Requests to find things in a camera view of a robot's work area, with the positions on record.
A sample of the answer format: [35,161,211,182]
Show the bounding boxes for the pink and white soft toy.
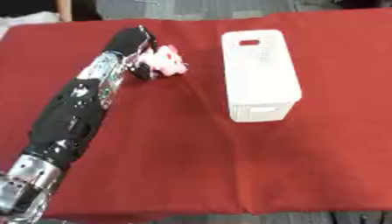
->
[137,44,190,78]

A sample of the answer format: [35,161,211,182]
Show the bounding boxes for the white plastic basket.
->
[220,29,304,123]

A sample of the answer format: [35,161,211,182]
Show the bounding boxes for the wooden chair leg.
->
[55,0,74,23]

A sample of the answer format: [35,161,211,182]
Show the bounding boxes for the white cloth bundle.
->
[0,10,61,39]

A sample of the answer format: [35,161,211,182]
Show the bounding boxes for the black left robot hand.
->
[102,24,165,81]

